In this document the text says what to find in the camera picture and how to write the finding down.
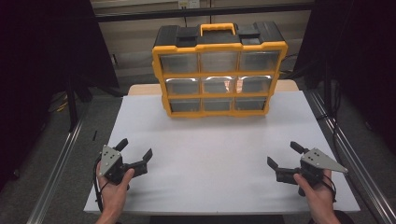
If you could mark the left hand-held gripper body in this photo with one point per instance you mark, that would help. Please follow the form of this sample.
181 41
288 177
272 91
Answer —
110 158

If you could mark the white table cover sheet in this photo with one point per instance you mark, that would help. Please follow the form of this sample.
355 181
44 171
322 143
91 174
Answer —
211 161

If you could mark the aluminium floor rail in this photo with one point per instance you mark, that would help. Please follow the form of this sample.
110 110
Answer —
358 161
56 174

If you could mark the black metal stand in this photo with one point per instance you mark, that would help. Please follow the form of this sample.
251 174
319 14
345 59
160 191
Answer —
72 102

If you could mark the person's left hand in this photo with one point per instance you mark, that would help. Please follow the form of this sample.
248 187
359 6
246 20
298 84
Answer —
113 196

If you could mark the person's right hand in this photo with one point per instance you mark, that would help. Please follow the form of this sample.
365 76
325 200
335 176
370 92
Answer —
320 197

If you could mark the white wall outlet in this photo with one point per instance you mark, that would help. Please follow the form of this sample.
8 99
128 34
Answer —
189 3

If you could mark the set of clear plastic drawers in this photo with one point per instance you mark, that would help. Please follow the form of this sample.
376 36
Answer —
179 63

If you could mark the black horizontal metal bar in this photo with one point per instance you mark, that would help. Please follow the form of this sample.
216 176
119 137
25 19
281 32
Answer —
202 12

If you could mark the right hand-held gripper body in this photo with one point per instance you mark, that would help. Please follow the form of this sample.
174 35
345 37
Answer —
320 160

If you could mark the black curtain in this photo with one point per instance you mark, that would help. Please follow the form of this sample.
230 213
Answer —
34 62
364 62

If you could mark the yellow and black drawer organizer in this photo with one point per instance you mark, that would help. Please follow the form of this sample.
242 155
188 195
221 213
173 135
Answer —
219 47

